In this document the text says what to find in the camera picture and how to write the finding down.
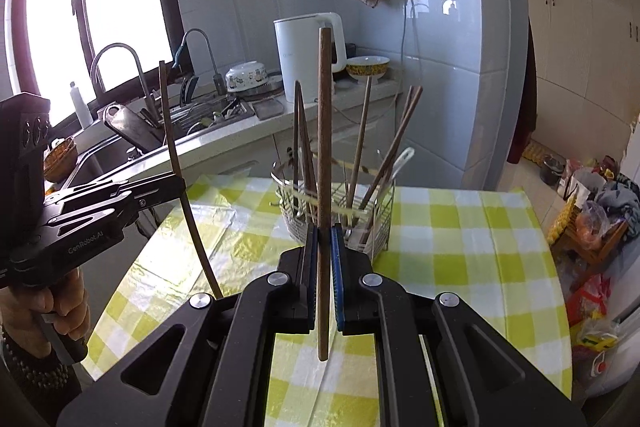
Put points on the grey crumpled cloth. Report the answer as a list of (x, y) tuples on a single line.
[(617, 202)]

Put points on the white plastic spoon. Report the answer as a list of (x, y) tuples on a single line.
[(405, 155)]

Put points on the white electric kettle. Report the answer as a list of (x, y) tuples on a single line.
[(300, 57)]

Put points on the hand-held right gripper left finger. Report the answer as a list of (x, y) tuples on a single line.
[(313, 277)]

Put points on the white floral bowl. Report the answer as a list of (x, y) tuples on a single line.
[(247, 77)]

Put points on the wooden stool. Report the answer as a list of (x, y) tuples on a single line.
[(607, 252)]

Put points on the person's left hand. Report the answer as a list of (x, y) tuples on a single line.
[(65, 302)]

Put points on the grey dish sponge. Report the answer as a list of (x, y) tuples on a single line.
[(267, 108)]

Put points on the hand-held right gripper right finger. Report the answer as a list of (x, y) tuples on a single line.
[(335, 277)]

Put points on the white wall cabinets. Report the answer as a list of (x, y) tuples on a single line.
[(575, 32)]

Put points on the tall chrome sink faucet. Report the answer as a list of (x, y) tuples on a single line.
[(150, 104)]

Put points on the steel kitchen sink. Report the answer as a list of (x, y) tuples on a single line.
[(200, 119)]

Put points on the white shopping bag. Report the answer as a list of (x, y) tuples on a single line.
[(580, 182)]

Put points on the dark framed window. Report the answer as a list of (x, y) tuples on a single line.
[(115, 7)]

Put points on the yellow patterned bowl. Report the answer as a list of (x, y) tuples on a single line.
[(367, 68)]

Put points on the yellow plastic bag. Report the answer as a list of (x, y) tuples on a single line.
[(595, 337)]

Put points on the red plastic bag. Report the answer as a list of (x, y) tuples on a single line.
[(590, 299)]

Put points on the yellow egg tray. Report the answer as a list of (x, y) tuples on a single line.
[(561, 222)]

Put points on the black pot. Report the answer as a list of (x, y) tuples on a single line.
[(552, 169)]

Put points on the person's left forearm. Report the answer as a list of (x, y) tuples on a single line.
[(30, 407)]

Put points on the yellow checkered tablecloth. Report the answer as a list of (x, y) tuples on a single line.
[(450, 237)]

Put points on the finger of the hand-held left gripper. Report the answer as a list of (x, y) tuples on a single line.
[(160, 189)]

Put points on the slim chrome water faucet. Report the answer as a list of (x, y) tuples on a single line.
[(219, 83)]

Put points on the white kitchen counter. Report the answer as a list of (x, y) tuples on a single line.
[(235, 172)]

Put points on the white plastic bottle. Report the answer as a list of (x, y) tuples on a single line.
[(81, 107)]

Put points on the wicker basket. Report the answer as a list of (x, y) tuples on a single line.
[(60, 162)]

